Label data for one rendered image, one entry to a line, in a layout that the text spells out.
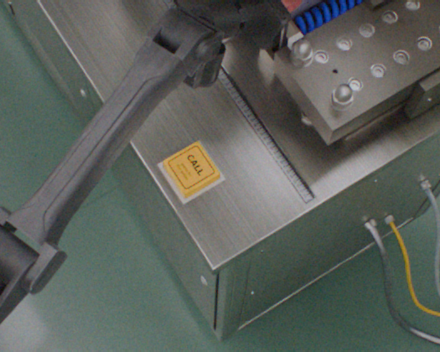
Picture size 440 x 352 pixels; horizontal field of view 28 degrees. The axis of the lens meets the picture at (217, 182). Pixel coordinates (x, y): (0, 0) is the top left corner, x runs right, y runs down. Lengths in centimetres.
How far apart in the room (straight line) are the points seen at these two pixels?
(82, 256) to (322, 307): 64
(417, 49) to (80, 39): 58
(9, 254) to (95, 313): 118
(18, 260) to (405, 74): 66
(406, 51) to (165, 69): 43
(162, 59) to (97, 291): 123
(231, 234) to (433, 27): 46
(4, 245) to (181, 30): 37
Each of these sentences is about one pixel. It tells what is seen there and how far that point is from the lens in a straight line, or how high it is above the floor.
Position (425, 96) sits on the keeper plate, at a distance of 148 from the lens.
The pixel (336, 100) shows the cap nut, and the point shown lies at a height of 105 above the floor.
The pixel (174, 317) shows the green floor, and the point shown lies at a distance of 233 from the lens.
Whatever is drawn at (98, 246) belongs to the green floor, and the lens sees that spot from 239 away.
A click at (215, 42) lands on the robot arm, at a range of 123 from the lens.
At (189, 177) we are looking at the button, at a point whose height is 92.
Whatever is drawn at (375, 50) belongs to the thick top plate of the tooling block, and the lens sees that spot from 145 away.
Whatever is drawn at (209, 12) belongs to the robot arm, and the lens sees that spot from 128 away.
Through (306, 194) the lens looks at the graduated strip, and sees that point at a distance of 148.
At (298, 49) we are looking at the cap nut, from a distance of 139.
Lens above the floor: 229
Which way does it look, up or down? 70 degrees down
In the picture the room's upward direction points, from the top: 2 degrees clockwise
